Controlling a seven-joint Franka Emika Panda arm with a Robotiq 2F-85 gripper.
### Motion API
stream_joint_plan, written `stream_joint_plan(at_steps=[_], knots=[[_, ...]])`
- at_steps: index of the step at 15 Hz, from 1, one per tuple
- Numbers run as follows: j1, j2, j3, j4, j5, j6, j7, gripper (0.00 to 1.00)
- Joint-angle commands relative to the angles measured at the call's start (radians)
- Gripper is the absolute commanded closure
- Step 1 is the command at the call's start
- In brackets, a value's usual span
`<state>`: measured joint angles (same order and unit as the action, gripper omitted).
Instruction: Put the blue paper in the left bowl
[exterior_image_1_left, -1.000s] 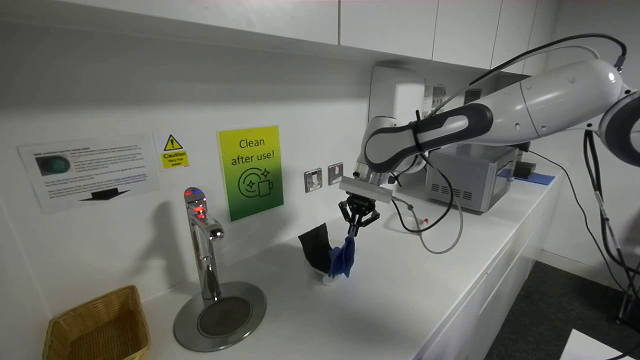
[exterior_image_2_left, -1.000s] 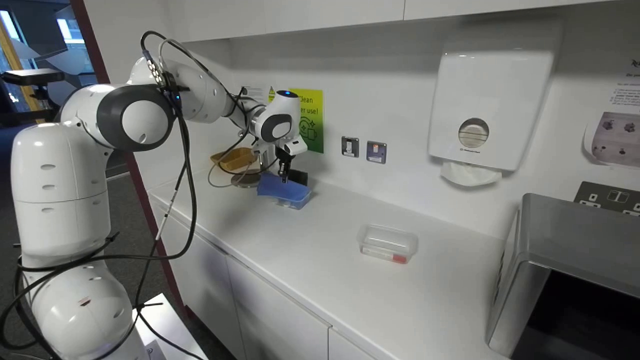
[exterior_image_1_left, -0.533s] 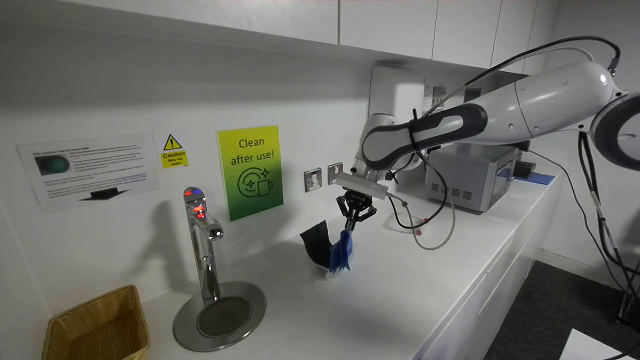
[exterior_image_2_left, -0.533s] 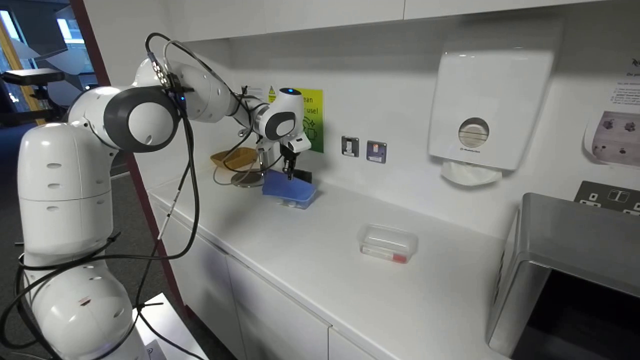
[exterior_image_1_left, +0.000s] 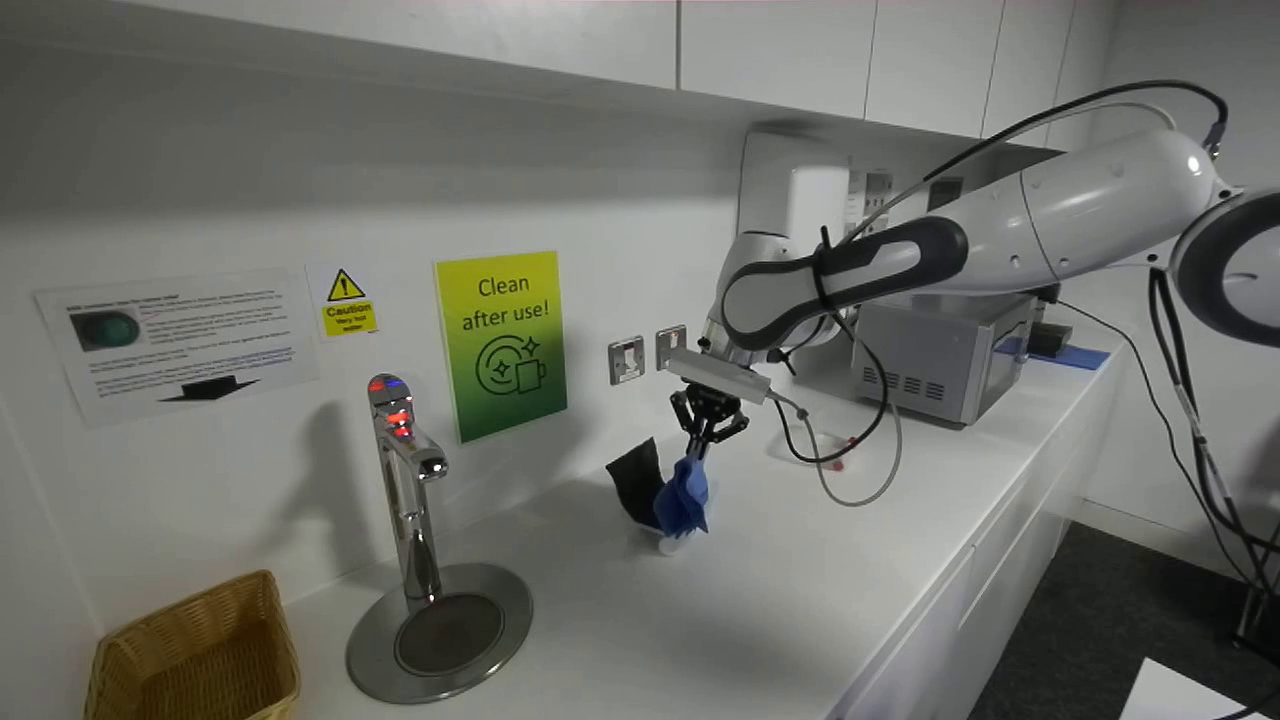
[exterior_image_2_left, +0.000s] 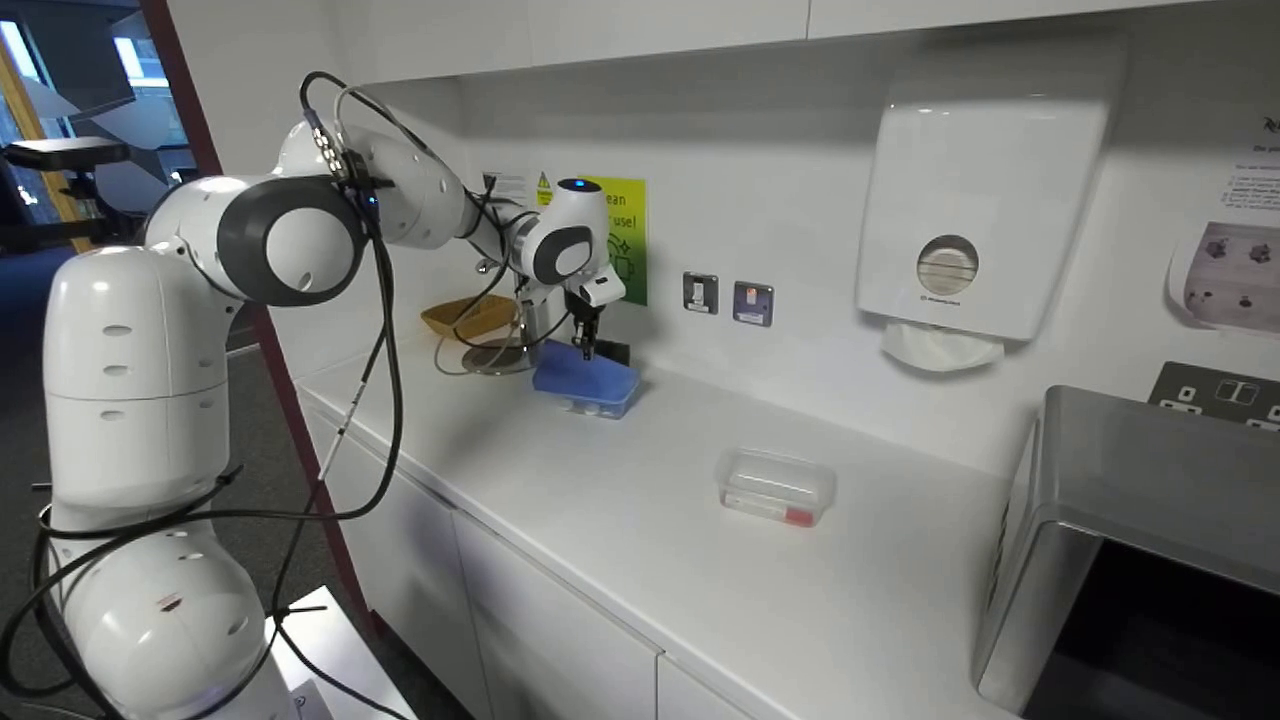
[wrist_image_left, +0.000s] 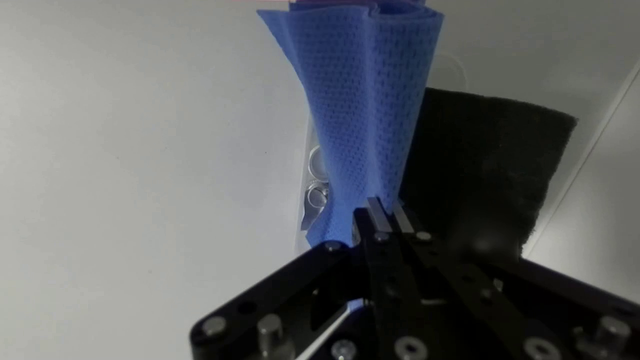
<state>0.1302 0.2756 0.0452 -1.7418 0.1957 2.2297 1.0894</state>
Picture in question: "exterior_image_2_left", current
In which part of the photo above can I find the white text notice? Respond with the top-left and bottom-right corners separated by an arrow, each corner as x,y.
1218,112 -> 1280,216

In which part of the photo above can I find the green and yellow wall sign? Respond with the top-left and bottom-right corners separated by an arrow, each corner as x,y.
536,171 -> 649,307

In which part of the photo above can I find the curled paper photo notice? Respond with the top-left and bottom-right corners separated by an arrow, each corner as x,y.
1166,219 -> 1280,338

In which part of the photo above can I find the white paper towel dispenser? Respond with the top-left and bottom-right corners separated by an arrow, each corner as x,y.
855,48 -> 1128,346

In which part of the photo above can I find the white paper towel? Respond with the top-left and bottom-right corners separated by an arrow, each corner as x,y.
879,321 -> 1006,374

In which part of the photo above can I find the window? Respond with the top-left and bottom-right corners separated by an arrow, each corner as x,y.
0,0 -> 198,226

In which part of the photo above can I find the clear plastic container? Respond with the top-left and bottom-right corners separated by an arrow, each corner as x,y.
560,378 -> 642,420
716,449 -> 837,529

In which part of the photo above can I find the camera on mount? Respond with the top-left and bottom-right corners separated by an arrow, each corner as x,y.
0,136 -> 133,253

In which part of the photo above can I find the stainless steel microwave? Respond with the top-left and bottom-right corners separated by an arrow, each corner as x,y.
973,384 -> 1280,720

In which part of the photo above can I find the white wall cabinet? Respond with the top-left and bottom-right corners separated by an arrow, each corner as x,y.
165,0 -> 1216,86

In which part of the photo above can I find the white cabinet door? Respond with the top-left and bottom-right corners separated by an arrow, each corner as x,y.
298,398 -> 497,720
453,508 -> 663,720

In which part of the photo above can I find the silver double wall socket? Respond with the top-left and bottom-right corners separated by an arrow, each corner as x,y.
1147,361 -> 1280,434

